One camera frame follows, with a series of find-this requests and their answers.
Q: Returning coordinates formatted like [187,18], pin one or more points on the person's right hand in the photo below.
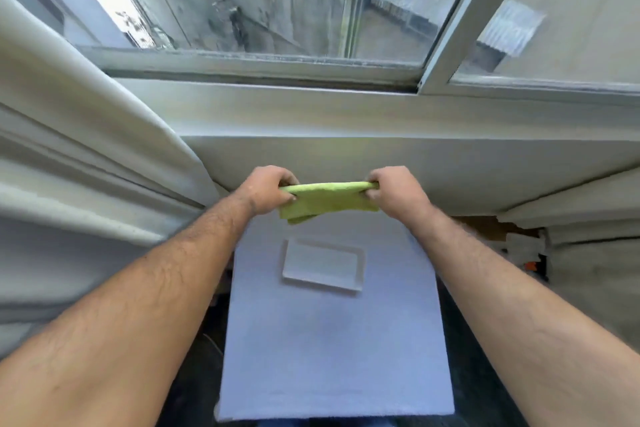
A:
[400,194]

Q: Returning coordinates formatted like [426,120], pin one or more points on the person's left hand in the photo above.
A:
[262,189]

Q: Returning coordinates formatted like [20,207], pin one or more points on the person's left thumb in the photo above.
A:
[289,199]

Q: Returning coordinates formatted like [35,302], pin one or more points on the person's right thumb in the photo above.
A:
[372,194]

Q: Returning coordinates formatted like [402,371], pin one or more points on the green microfiber cloth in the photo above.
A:
[330,199]

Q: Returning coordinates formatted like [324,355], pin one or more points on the person's left forearm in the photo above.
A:
[130,311]

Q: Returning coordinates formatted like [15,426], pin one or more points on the person's right forearm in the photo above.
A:
[520,321]

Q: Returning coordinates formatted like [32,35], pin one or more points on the white window sill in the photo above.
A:
[400,141]

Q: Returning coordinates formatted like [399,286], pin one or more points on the white rectangular tray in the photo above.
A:
[323,264]

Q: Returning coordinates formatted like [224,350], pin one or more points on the brown cardboard piece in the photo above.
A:
[482,227]

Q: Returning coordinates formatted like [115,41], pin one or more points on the light blue mat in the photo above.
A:
[335,351]

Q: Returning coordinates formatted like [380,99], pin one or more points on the white crumpled paper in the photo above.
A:
[525,247]

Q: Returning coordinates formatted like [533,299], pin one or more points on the small orange object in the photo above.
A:
[531,266]

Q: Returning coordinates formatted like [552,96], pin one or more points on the white curtain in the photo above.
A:
[595,251]
[85,156]

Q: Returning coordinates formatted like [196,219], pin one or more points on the white sliding window sash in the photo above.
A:
[480,6]

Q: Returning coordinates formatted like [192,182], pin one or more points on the small corrugated metal awning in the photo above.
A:
[512,29]

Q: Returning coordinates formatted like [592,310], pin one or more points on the white window frame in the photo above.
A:
[260,64]

